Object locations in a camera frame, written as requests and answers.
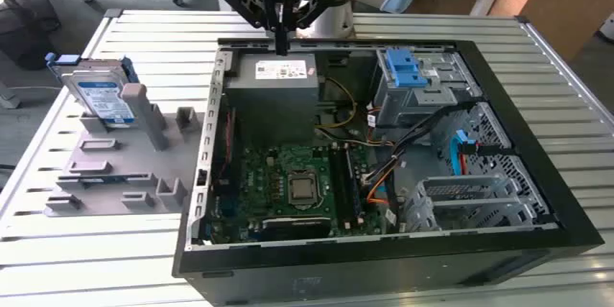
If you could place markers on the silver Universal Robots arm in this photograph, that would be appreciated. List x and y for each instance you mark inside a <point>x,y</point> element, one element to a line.
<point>335,16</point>

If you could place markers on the blue RAM stick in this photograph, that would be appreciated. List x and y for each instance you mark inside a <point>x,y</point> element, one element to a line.
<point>103,179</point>

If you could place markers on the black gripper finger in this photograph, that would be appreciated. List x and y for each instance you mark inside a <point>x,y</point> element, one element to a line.
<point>311,8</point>
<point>250,5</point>

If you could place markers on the black open PC case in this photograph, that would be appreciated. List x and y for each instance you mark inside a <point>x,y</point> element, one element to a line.
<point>335,267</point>

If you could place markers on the grey metal disk bay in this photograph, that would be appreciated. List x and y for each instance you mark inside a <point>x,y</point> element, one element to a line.
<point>479,203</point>

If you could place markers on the grey metal drive cage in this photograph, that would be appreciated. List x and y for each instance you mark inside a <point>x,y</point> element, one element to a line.
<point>431,100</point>

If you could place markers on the black RAM slot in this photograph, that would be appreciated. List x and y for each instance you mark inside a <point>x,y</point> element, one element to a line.
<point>351,186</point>
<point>344,186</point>
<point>339,186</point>

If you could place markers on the hard disk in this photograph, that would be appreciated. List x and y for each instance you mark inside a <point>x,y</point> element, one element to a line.
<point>103,98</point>

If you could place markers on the grey power supply unit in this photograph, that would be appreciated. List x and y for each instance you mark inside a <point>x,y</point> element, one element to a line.
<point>268,113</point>

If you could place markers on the black mesh waste bin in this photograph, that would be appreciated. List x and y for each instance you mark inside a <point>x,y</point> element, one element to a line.
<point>28,34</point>

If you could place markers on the green motherboard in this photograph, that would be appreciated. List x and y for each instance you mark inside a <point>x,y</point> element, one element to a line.
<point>262,192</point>

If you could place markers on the white device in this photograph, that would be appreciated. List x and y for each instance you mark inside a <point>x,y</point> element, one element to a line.
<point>607,26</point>

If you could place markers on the grey plastic parts rack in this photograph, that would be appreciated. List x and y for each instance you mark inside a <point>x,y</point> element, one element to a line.
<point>133,163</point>

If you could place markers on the black CPU socket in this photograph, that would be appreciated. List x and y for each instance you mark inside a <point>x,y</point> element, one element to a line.
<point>303,172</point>

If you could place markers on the silver CPU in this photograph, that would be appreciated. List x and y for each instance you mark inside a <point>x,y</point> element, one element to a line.
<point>302,190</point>

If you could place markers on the blue plastic drive latch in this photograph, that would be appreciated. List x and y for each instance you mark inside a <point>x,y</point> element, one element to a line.
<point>404,69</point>

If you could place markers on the grey metal foot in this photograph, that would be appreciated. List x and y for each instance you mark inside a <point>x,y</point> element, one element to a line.
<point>9,100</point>

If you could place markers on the black graphics card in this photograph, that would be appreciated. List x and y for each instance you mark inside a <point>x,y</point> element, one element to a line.
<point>298,229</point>

